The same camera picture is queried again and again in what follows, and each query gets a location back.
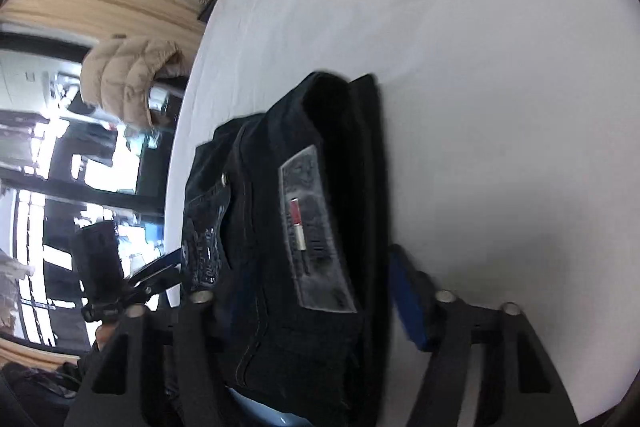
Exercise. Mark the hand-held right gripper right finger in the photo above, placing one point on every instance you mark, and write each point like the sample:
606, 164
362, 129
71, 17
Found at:
407, 297

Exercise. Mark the white bed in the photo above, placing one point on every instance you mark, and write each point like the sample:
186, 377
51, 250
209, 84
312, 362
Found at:
475, 107

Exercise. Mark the black framed window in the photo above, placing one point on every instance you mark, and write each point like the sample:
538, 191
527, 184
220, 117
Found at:
100, 202

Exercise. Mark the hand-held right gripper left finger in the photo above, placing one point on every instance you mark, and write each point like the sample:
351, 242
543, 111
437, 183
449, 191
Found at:
200, 332

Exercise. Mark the black pants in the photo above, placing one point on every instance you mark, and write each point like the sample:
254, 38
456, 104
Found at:
260, 232

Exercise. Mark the beige puffer jacket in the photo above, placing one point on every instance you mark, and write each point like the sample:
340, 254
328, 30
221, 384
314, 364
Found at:
125, 77

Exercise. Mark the light blue cloth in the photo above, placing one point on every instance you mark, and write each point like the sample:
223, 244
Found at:
260, 414

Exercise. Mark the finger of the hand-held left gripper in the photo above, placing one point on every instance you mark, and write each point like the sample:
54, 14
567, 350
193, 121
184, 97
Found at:
157, 291
160, 267

